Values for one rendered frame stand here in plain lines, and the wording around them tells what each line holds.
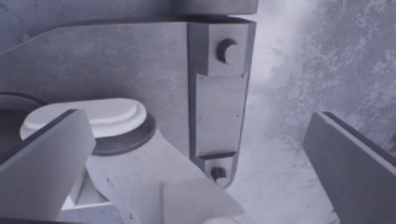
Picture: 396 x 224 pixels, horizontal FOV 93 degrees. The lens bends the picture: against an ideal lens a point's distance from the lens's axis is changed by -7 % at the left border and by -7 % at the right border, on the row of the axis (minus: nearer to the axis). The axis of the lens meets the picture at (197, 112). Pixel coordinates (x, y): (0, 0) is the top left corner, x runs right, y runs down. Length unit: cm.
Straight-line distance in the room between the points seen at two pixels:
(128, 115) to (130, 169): 9
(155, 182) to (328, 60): 76
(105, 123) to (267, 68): 56
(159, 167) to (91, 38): 29
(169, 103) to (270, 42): 39
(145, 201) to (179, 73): 30
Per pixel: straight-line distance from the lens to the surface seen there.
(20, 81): 55
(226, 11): 44
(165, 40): 45
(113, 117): 35
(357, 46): 96
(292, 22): 75
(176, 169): 31
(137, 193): 29
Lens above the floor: 61
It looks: 58 degrees down
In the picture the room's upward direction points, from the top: 159 degrees clockwise
